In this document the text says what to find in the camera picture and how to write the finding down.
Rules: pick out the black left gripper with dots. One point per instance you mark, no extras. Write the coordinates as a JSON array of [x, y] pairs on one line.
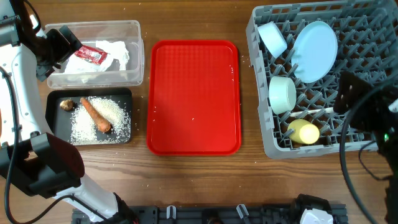
[[64, 49]]

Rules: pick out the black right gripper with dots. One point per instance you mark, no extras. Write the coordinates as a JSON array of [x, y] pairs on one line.
[[375, 102]]

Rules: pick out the red snack wrapper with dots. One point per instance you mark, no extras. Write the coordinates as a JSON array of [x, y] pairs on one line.
[[91, 54]]

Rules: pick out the white plastic spoon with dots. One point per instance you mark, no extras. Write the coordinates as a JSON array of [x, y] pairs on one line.
[[306, 112]]

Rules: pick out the white tissue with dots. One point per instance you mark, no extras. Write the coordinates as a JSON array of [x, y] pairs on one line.
[[115, 50]]

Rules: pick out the brown food scrap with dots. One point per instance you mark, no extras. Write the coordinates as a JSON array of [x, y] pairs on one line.
[[67, 105]]

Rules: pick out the yellow plastic cup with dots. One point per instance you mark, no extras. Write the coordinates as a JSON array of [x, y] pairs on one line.
[[304, 132]]

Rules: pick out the light blue plate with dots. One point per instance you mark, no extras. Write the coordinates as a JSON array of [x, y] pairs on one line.
[[315, 51]]

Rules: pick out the mint green bowl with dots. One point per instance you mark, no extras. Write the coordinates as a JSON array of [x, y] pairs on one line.
[[282, 94]]

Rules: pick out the white rice pile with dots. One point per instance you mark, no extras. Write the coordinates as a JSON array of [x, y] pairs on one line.
[[84, 131]]

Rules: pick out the orange carrot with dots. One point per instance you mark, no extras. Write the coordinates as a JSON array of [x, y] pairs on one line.
[[100, 122]]

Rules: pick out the light blue bowl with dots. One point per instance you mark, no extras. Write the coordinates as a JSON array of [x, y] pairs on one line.
[[272, 39]]

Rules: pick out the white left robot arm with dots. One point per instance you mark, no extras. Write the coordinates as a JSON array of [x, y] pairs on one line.
[[32, 158]]

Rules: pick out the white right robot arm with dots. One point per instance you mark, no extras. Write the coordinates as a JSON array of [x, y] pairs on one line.
[[340, 175]]

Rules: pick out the clear plastic waste bin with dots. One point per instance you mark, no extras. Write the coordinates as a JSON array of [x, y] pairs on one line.
[[128, 31]]

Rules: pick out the black waste tray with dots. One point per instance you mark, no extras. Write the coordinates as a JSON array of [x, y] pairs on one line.
[[60, 120]]

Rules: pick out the gray dishwasher rack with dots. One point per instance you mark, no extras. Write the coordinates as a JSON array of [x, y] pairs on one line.
[[366, 33]]

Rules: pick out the red serving tray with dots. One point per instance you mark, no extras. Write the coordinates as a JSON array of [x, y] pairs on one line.
[[194, 98]]

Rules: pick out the black mounting rail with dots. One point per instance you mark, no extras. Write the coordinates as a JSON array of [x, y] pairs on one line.
[[257, 215]]

